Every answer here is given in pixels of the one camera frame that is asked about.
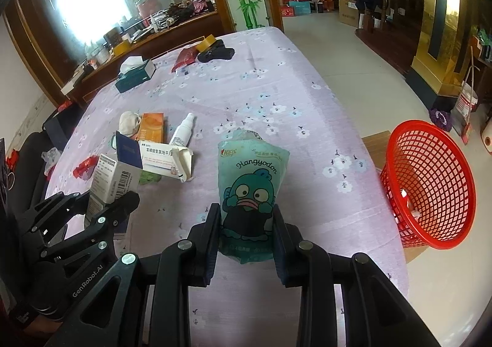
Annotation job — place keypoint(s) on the pile of gift boxes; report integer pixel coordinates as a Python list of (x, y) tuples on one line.
[(296, 4)]

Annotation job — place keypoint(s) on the white plastic bucket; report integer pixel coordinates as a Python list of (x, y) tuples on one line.
[(467, 101)]

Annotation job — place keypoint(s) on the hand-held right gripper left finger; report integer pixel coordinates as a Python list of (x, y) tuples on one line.
[(213, 243)]

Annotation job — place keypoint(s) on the open white medicine box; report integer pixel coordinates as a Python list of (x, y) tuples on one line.
[(161, 162)]

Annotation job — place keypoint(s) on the white paper roll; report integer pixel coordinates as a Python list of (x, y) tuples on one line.
[(487, 137)]

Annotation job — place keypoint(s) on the white barcode medicine box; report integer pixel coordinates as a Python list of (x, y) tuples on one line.
[(111, 177)]

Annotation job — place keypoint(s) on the purple floral tablecloth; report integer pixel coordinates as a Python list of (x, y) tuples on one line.
[(269, 101)]

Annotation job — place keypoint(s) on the purple mop head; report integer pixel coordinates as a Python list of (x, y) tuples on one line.
[(440, 118)]

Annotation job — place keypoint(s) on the shiny red snack packet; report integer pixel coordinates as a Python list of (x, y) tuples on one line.
[(84, 168)]

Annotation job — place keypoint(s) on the broom with red head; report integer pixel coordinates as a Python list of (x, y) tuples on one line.
[(467, 135)]

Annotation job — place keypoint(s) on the black case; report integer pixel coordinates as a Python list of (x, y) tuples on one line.
[(61, 124)]

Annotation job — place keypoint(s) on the brown cardboard box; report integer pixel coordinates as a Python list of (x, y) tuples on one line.
[(348, 12)]

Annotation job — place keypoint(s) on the dark red packet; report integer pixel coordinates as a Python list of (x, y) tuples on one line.
[(184, 58)]

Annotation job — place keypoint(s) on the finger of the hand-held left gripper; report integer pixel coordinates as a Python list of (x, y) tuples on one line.
[(50, 208), (119, 204)]

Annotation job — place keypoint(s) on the orange carton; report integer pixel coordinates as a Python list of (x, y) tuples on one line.
[(150, 128)]

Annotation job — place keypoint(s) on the green wrapper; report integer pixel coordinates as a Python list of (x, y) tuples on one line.
[(148, 177)]

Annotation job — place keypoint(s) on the blue white carton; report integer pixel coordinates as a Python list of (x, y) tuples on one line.
[(128, 149)]

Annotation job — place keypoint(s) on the red plastic mesh basket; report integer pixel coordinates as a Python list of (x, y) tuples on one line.
[(392, 185)]

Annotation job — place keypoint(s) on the gold pillar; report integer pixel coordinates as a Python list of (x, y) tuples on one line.
[(426, 24)]

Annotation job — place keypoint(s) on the black pouch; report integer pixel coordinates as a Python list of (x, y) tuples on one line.
[(217, 53)]

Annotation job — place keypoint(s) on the wooden framed mirror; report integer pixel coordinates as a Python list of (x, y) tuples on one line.
[(77, 4)]

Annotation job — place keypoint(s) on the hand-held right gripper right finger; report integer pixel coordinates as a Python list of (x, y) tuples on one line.
[(279, 251)]

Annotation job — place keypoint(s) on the teal tissue box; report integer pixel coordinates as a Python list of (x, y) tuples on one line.
[(134, 76)]

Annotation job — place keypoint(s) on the yellow tape roll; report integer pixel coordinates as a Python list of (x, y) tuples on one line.
[(205, 42)]

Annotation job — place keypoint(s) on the wooden sideboard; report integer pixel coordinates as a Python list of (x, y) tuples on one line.
[(100, 81)]

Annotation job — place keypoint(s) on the wooden shelf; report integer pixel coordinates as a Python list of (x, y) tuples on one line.
[(482, 51)]

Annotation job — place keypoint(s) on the white spray bottle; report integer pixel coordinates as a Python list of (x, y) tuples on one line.
[(180, 131)]

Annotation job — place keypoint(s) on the white cotton glove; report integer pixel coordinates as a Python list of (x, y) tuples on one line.
[(128, 122)]

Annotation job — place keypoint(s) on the black chair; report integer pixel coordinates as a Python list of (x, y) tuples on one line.
[(27, 162)]

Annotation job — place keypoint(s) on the white plastic bag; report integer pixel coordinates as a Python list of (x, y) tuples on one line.
[(52, 156)]

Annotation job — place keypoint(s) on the teal cartoon tissue pack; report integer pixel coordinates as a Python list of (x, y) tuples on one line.
[(246, 177)]

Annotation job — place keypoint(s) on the wooden staircase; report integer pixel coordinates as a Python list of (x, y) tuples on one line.
[(396, 35)]

